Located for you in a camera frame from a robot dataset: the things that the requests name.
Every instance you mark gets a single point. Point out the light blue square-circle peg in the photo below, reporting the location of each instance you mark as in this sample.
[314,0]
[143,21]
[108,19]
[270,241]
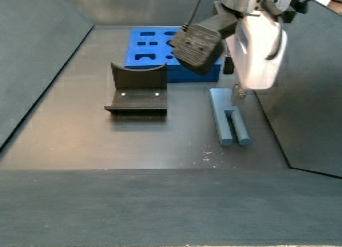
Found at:
[229,121]

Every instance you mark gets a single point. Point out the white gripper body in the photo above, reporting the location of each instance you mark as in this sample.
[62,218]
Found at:
[257,48]

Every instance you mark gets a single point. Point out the blue foam shape-sorter block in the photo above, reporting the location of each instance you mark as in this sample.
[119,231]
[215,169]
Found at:
[150,51]

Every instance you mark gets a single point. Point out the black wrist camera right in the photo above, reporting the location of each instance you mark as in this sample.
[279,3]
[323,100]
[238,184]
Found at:
[297,7]

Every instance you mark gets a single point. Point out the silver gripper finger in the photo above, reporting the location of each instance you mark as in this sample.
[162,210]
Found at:
[239,92]

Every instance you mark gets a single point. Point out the black curved fixture stand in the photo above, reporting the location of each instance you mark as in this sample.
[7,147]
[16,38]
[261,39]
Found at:
[140,90]

